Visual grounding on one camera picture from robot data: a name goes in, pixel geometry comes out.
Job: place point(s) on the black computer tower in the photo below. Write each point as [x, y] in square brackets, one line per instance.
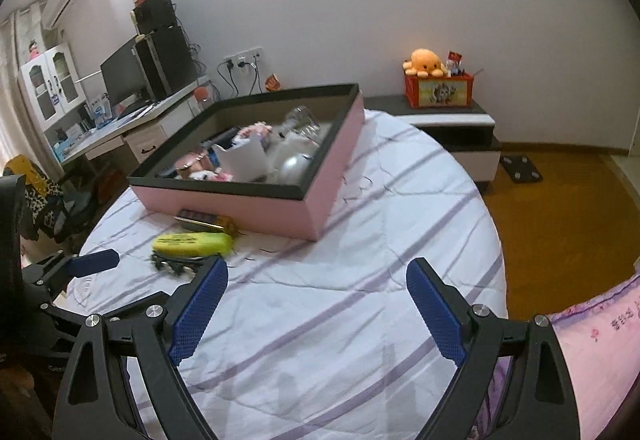
[165, 61]

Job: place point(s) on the black bathroom scale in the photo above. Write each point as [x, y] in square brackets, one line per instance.
[520, 168]

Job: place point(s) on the pink doll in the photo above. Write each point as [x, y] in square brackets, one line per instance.
[34, 51]

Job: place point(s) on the yellow banana toy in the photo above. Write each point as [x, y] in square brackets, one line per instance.
[192, 244]

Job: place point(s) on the black hair claw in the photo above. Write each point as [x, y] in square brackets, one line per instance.
[172, 265]

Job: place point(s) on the pink storage box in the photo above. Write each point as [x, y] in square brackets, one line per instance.
[305, 205]

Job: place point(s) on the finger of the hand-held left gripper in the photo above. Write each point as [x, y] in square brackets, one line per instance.
[95, 262]
[100, 302]

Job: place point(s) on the white desk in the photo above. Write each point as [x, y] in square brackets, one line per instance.
[135, 130]

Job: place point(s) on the red printed storage box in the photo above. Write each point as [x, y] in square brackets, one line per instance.
[440, 91]

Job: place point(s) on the white glass-door cabinet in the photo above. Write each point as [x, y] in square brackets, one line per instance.
[47, 89]

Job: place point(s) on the black computer monitor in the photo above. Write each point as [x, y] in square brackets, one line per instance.
[125, 76]

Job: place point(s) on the clear glass bottle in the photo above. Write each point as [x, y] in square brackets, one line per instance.
[300, 121]

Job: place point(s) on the pink printed blanket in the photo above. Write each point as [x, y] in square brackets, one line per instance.
[600, 355]

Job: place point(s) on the small toy figurines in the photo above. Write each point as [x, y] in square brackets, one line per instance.
[455, 62]

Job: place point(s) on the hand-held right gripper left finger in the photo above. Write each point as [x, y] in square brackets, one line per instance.
[197, 315]

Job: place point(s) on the orange snack bag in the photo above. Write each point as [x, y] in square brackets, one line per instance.
[273, 82]

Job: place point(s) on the white plug adapter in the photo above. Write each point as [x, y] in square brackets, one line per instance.
[245, 161]

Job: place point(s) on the white wall socket strip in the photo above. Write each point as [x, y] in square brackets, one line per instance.
[242, 56]

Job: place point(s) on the black and white low cabinet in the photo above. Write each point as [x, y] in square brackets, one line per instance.
[450, 127]

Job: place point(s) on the blue product boxes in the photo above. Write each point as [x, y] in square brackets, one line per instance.
[98, 112]

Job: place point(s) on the pink cup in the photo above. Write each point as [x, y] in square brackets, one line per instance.
[192, 163]

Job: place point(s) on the black box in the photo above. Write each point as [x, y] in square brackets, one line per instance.
[155, 12]

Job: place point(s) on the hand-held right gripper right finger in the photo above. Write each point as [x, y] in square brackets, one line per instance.
[435, 315]

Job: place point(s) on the chair with leopard cloth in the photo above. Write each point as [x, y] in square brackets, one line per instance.
[37, 200]

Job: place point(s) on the orange octopus plush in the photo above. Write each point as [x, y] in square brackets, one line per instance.
[425, 61]

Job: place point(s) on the pink bottle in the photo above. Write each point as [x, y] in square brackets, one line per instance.
[202, 96]

